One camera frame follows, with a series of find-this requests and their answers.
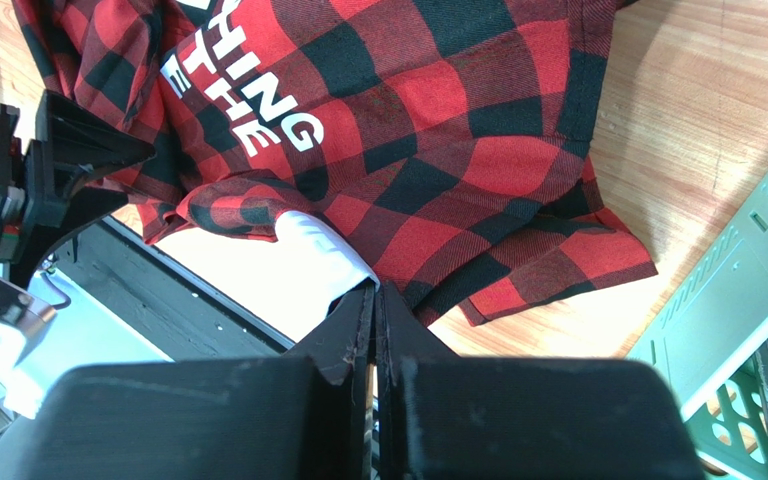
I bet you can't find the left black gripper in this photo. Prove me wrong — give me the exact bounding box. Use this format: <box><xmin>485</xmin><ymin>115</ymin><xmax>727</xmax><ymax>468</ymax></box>
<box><xmin>0</xmin><ymin>90</ymin><xmax>156</xmax><ymax>287</ymax></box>

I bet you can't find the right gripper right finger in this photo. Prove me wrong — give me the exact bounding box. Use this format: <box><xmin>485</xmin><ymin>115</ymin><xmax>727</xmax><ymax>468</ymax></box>
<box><xmin>375</xmin><ymin>285</ymin><xmax>704</xmax><ymax>479</ymax></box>

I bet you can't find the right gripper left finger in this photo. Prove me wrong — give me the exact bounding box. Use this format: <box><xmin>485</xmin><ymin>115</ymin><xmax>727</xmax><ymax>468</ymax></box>
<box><xmin>0</xmin><ymin>282</ymin><xmax>374</xmax><ymax>479</ymax></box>

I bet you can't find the red black plaid shirt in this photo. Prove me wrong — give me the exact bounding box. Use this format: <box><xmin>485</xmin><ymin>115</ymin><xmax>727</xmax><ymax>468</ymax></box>
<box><xmin>14</xmin><ymin>1</ymin><xmax>656</xmax><ymax>325</ymax></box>

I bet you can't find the green file organizer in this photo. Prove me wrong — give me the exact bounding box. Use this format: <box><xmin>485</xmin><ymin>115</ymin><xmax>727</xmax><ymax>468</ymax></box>
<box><xmin>627</xmin><ymin>172</ymin><xmax>768</xmax><ymax>479</ymax></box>

